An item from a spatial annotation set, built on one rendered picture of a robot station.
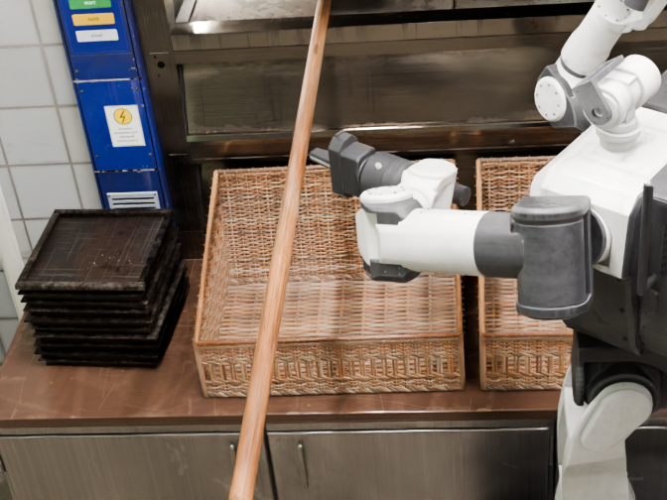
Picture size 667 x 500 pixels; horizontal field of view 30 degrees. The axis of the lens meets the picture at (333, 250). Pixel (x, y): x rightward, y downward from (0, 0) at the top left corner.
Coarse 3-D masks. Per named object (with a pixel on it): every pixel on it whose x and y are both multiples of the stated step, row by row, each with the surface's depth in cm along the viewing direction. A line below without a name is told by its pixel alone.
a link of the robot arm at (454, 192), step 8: (400, 160) 210; (408, 160) 211; (392, 168) 208; (400, 168) 208; (384, 176) 208; (392, 176) 208; (400, 176) 207; (384, 184) 208; (392, 184) 207; (456, 184) 211; (448, 192) 205; (456, 192) 209; (464, 192) 209; (440, 200) 205; (448, 200) 206; (456, 200) 210; (464, 200) 210; (440, 208) 205; (448, 208) 207
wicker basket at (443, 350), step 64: (256, 192) 285; (320, 192) 284; (256, 256) 291; (320, 256) 289; (256, 320) 280; (320, 320) 278; (384, 320) 276; (448, 320) 274; (320, 384) 259; (384, 384) 258; (448, 384) 257
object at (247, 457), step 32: (320, 0) 269; (320, 32) 256; (320, 64) 247; (288, 192) 209; (288, 224) 202; (288, 256) 196; (256, 352) 178; (256, 384) 172; (256, 416) 167; (256, 448) 163
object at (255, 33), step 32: (192, 32) 268; (224, 32) 267; (256, 32) 266; (288, 32) 266; (352, 32) 265; (384, 32) 264; (416, 32) 264; (448, 32) 263; (480, 32) 263; (512, 32) 262; (544, 32) 262
